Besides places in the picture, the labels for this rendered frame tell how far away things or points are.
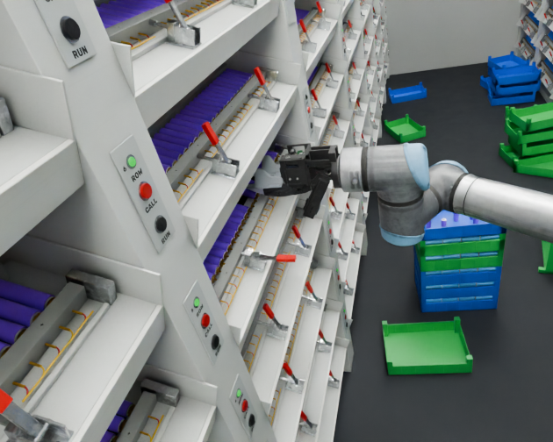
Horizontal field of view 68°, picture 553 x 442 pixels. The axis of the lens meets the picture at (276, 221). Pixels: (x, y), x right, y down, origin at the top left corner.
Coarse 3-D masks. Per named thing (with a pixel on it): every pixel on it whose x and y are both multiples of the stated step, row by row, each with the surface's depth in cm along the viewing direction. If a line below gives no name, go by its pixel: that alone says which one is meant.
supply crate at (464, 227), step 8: (440, 216) 166; (448, 216) 165; (464, 216) 162; (432, 224) 163; (440, 224) 162; (448, 224) 161; (456, 224) 160; (464, 224) 159; (472, 224) 158; (480, 224) 149; (488, 224) 148; (432, 232) 154; (440, 232) 153; (448, 232) 153; (456, 232) 152; (464, 232) 152; (472, 232) 152; (480, 232) 151; (488, 232) 151; (496, 232) 150; (504, 232) 150
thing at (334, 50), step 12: (324, 0) 150; (336, 0) 150; (336, 36) 156; (336, 48) 158; (348, 84) 173; (348, 108) 172; (348, 132) 178; (348, 144) 181; (360, 204) 199; (360, 216) 202
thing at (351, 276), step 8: (360, 224) 205; (360, 232) 207; (352, 240) 192; (360, 240) 203; (352, 248) 194; (360, 248) 198; (352, 256) 193; (352, 264) 189; (352, 272) 185; (352, 280) 181; (352, 288) 178; (344, 296) 174; (352, 296) 174; (352, 304) 171; (352, 320) 159
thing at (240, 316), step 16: (272, 144) 110; (288, 144) 109; (288, 208) 92; (272, 224) 87; (288, 224) 93; (256, 240) 83; (272, 240) 83; (240, 272) 76; (256, 272) 76; (240, 288) 73; (256, 288) 73; (224, 304) 70; (240, 304) 70; (256, 304) 73; (240, 320) 68; (240, 336) 62
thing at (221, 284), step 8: (264, 200) 89; (256, 208) 87; (264, 208) 90; (272, 208) 90; (256, 216) 85; (248, 224) 83; (256, 224) 85; (248, 232) 81; (240, 240) 79; (248, 240) 81; (240, 248) 77; (232, 256) 75; (240, 256) 76; (232, 264) 74; (224, 272) 72; (232, 272) 73; (224, 280) 71; (240, 280) 73; (216, 288) 69; (224, 288) 69; (232, 296) 70
